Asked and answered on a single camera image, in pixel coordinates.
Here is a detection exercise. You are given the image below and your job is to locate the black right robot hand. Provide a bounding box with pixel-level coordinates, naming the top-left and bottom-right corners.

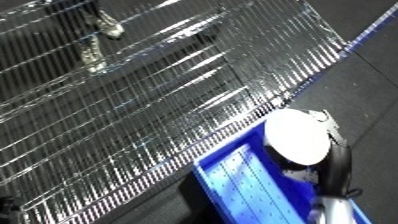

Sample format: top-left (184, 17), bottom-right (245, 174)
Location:
top-left (262, 109), bottom-right (359, 202)

